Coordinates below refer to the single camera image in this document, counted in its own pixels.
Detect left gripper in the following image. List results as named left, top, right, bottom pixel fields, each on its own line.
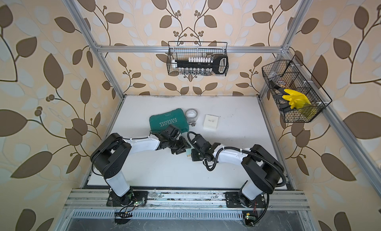
left=168, top=136, right=193, bottom=154

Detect cream jewelry box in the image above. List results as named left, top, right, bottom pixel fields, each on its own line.
left=203, top=114, right=219, bottom=131

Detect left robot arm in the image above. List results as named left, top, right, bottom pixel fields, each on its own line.
left=90, top=125, right=191, bottom=198

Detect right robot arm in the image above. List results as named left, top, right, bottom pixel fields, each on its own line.
left=187, top=131, right=287, bottom=202

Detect green plastic tool case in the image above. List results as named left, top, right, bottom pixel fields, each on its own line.
left=149, top=108, right=189, bottom=134

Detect black pliers in basket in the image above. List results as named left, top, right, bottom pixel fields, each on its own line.
left=269, top=80, right=292, bottom=113

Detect yellow rubber glove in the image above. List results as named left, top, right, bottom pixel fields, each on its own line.
left=283, top=89, right=312, bottom=109

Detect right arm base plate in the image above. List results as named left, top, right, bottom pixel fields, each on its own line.
left=224, top=192, right=266, bottom=209

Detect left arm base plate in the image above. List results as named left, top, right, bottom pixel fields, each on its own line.
left=106, top=189, right=148, bottom=207

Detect socket set on black rail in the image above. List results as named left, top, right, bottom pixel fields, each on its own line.
left=168, top=54, right=229, bottom=76

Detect centre black wire basket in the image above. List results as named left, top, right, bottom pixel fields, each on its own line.
left=166, top=40, right=229, bottom=77

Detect black wire basket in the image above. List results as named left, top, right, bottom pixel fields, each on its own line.
left=262, top=55, right=332, bottom=123
left=166, top=40, right=229, bottom=77

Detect black corrugated cable conduit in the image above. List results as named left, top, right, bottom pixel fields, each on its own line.
left=187, top=131, right=287, bottom=188

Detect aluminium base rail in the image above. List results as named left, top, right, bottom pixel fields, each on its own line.
left=64, top=189, right=311, bottom=211

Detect right black wire basket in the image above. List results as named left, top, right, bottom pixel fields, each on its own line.
left=262, top=55, right=332, bottom=123

